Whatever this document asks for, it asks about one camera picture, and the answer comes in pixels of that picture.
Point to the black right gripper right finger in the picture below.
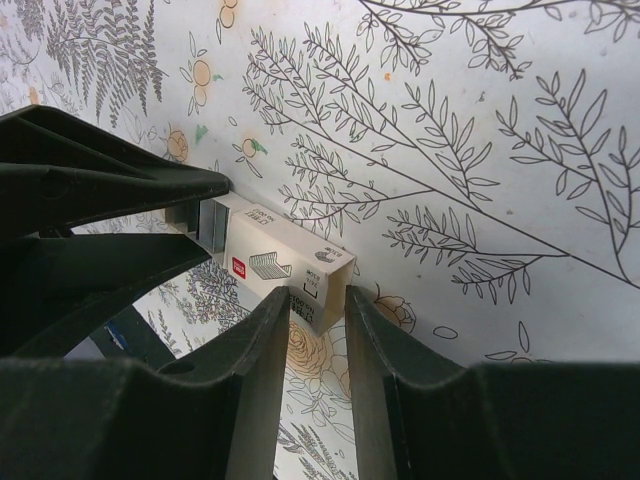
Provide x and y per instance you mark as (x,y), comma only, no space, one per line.
(419,415)

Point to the small staple box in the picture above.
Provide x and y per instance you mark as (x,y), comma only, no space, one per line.
(264,251)

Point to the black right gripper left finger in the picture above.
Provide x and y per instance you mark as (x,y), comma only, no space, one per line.
(212,414)

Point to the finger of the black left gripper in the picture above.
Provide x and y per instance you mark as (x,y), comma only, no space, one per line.
(56,291)
(58,170)

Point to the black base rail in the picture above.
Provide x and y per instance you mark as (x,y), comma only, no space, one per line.
(127,335)

